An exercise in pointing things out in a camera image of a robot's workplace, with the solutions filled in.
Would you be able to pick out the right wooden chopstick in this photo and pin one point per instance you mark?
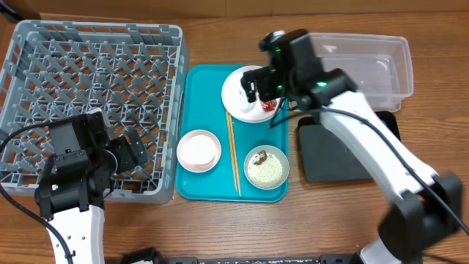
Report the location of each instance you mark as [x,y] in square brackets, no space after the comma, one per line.
[238,177]

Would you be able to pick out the grey-green bowl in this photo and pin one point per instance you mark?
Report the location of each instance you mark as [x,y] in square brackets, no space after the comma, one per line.
[279,154]

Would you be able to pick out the cooked white rice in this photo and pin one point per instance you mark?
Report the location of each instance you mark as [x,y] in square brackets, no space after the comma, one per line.
[267,174]

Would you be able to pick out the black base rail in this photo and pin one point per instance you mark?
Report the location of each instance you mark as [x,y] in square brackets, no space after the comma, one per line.
[152,256]

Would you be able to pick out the wooden chopstick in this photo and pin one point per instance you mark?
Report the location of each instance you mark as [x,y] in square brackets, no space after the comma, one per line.
[238,177]
[231,147]

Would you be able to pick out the black waste tray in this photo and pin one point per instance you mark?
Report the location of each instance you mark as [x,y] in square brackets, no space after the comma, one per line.
[324,157]

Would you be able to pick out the grey dish rack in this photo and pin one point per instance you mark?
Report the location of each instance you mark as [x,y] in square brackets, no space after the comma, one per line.
[134,72]

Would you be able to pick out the clear plastic bin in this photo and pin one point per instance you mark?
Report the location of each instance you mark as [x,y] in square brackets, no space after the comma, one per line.
[380,65]

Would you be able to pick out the teal serving tray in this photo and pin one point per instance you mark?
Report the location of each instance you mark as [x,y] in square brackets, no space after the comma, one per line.
[203,110]

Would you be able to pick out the pink shallow bowl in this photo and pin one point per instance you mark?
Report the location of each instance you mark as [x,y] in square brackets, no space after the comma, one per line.
[192,167]

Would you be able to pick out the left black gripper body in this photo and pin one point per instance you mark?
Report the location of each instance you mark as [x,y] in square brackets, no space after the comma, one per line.
[125,159]

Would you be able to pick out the white tissue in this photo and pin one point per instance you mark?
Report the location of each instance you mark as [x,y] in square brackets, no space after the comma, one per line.
[245,105]

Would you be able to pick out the red snack wrapper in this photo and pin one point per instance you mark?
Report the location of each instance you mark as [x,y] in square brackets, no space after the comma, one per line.
[269,106]

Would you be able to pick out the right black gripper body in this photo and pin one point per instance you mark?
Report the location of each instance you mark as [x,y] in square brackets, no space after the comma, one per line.
[257,86]

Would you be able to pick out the large white plate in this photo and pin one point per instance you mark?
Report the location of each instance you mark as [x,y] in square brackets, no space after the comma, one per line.
[231,100]

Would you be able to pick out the white small cup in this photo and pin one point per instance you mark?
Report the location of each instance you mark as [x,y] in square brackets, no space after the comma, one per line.
[200,150]

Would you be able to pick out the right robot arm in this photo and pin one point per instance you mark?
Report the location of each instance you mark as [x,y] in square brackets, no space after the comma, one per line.
[424,207]

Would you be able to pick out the brown meat piece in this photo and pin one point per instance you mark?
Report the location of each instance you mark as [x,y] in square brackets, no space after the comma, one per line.
[260,158]

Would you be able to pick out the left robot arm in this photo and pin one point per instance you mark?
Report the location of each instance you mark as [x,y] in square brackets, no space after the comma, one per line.
[76,179]

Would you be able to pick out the left wooden chopstick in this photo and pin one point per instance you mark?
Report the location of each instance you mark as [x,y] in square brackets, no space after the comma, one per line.
[231,147]

